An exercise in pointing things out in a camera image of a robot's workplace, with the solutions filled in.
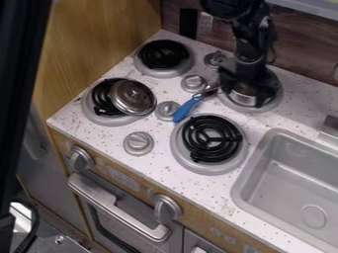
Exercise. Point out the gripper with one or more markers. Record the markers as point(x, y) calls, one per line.
point(245, 70)

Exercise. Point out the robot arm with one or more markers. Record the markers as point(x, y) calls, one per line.
point(248, 29)

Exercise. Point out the toy stove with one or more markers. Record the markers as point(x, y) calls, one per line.
point(207, 140)

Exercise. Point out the toy sink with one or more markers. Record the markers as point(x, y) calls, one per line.
point(290, 184)

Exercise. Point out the silver lid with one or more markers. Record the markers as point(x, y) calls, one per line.
point(133, 97)

